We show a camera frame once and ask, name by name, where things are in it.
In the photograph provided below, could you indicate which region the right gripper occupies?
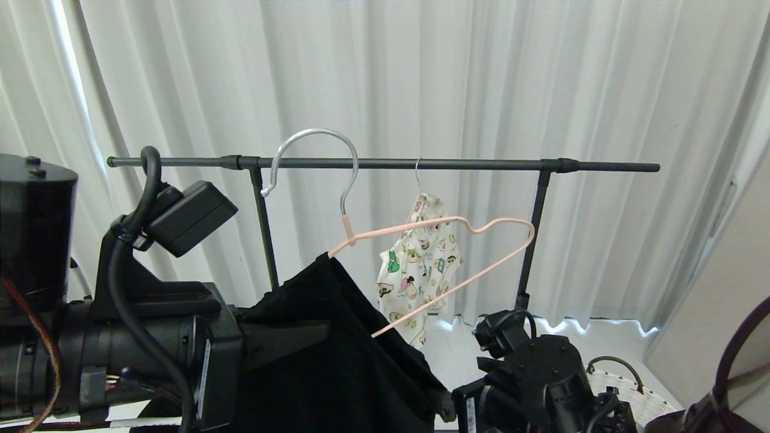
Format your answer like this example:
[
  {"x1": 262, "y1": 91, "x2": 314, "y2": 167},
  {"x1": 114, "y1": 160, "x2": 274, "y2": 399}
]
[{"x1": 451, "y1": 378, "x2": 554, "y2": 433}]

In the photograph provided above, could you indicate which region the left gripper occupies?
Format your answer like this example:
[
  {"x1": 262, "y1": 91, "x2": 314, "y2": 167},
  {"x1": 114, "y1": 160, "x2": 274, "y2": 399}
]
[{"x1": 57, "y1": 283, "x2": 331, "y2": 431}]

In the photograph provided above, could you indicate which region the black garment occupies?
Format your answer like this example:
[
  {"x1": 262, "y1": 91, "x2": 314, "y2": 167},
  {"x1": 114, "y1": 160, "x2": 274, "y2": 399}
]
[{"x1": 129, "y1": 253, "x2": 455, "y2": 433}]

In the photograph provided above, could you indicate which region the cream printed garment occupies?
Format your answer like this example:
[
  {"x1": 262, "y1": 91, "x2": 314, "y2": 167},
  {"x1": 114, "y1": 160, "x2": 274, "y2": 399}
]
[{"x1": 376, "y1": 192, "x2": 464, "y2": 348}]

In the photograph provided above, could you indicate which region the white laundry basket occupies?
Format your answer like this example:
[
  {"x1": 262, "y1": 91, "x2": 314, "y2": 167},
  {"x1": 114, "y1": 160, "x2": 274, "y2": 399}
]
[{"x1": 587, "y1": 356, "x2": 677, "y2": 428}]

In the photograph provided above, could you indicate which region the black clothes rack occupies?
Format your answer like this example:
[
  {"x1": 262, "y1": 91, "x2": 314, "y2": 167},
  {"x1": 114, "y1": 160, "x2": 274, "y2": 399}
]
[{"x1": 106, "y1": 156, "x2": 661, "y2": 310}]

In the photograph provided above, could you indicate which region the white curtain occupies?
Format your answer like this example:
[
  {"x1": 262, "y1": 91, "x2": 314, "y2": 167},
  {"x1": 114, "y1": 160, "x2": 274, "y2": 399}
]
[{"x1": 0, "y1": 0, "x2": 770, "y2": 331}]

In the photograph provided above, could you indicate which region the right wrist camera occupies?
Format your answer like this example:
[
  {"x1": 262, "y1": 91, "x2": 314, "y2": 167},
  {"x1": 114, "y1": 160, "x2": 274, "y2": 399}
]
[{"x1": 472, "y1": 309, "x2": 538, "y2": 361}]

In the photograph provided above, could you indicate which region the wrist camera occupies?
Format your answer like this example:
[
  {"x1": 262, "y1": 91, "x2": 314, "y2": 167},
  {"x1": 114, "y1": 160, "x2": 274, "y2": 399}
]
[
  {"x1": 96, "y1": 180, "x2": 239, "y2": 319},
  {"x1": 472, "y1": 309, "x2": 538, "y2": 361}
]

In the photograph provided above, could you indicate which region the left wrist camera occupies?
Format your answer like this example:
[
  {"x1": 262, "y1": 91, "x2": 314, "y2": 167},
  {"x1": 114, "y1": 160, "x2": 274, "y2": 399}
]
[{"x1": 96, "y1": 180, "x2": 239, "y2": 319}]

